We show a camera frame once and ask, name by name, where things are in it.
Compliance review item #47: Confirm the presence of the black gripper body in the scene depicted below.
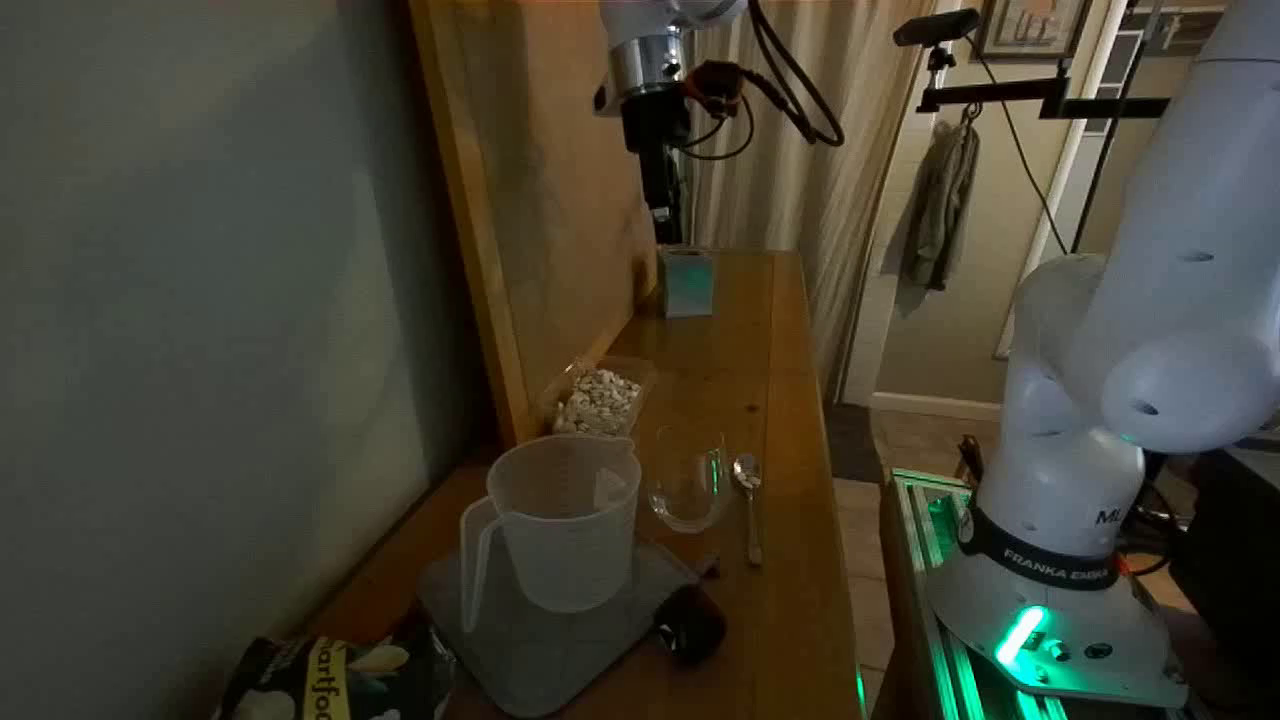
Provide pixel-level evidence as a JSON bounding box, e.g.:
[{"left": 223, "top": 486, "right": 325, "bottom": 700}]
[{"left": 614, "top": 85, "right": 698, "bottom": 177}]

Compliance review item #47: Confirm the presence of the translucent plastic measuring jug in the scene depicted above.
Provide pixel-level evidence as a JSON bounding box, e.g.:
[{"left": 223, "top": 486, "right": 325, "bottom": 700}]
[{"left": 454, "top": 426, "right": 642, "bottom": 639}]

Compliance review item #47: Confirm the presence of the blue cube box with hole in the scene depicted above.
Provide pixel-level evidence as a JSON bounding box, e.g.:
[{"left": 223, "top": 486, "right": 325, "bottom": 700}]
[{"left": 660, "top": 242, "right": 722, "bottom": 325}]

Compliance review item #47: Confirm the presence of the large plywood board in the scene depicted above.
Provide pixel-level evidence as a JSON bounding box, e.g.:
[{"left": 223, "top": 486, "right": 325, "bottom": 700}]
[{"left": 403, "top": 0, "right": 665, "bottom": 451}]

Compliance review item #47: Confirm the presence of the beige curtain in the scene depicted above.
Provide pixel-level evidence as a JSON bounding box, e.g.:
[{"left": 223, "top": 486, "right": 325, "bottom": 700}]
[{"left": 686, "top": 0, "right": 939, "bottom": 392}]

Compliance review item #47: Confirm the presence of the hanging grey green cloth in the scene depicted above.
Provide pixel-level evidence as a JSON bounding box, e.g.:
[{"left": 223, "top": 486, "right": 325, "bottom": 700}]
[{"left": 894, "top": 115, "right": 985, "bottom": 321}]

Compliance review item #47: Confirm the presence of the metal spoon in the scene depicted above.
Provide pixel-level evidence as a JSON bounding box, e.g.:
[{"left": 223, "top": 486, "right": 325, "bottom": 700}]
[{"left": 726, "top": 446, "right": 772, "bottom": 573}]

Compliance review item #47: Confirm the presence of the black mounting bar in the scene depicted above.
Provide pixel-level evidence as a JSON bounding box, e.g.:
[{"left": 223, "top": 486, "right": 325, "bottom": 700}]
[{"left": 916, "top": 68, "right": 1175, "bottom": 124}]

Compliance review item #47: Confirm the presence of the framed picture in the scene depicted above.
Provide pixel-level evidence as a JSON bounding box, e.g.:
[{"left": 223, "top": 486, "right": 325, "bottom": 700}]
[{"left": 976, "top": 0, "right": 1097, "bottom": 63}]

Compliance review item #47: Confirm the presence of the small black round object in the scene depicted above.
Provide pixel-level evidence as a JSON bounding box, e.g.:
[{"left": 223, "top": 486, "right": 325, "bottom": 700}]
[{"left": 646, "top": 585, "right": 732, "bottom": 671}]

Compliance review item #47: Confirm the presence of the grey quilted pot holder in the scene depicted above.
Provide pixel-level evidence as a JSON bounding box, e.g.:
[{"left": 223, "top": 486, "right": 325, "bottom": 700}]
[{"left": 418, "top": 534, "right": 705, "bottom": 720}]

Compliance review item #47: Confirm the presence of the black yellow snack bag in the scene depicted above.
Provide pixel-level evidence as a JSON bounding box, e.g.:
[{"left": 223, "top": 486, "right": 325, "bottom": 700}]
[{"left": 206, "top": 625, "right": 464, "bottom": 720}]

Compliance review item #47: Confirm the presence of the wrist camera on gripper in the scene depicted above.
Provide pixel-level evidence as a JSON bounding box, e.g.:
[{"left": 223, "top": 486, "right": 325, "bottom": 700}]
[{"left": 686, "top": 54, "right": 746, "bottom": 121}]

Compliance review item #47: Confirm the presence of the thin black camera cable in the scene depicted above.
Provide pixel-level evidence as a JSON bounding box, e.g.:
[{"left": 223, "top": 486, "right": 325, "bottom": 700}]
[{"left": 685, "top": 63, "right": 759, "bottom": 164}]

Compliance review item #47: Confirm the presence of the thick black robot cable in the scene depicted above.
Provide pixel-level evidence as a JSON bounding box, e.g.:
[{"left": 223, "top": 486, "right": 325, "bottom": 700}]
[{"left": 738, "top": 0, "right": 849, "bottom": 150}]

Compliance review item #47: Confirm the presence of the black camera on mount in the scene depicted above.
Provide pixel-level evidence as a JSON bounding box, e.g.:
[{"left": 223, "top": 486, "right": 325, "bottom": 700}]
[{"left": 888, "top": 4, "right": 985, "bottom": 53}]

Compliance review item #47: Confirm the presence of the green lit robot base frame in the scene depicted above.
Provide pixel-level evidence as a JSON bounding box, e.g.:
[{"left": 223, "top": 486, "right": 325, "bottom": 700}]
[{"left": 873, "top": 459, "right": 1280, "bottom": 720}]

